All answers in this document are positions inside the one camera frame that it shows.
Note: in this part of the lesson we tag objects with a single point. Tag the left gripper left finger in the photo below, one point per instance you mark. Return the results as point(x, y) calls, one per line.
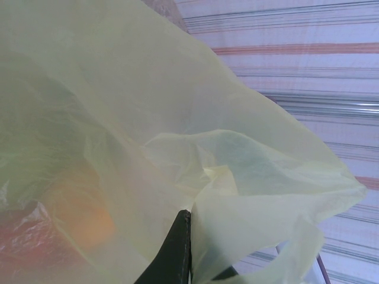
point(171, 260)

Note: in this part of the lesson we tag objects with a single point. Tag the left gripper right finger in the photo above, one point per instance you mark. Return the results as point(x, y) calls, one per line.
point(226, 273)

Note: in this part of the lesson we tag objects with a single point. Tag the orange fruit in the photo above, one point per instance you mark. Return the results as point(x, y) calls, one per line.
point(91, 219)

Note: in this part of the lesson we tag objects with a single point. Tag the yellow avocado-print plastic bag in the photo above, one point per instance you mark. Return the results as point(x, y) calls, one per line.
point(148, 88)

